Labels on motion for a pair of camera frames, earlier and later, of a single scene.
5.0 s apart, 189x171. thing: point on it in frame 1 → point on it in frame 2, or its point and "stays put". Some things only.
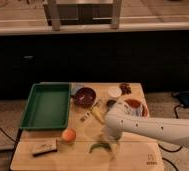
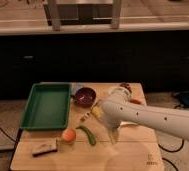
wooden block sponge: [44, 147] stays put
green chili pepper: [99, 145] → [89, 135]
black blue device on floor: [188, 99] stays put
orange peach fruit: [69, 135] stays put
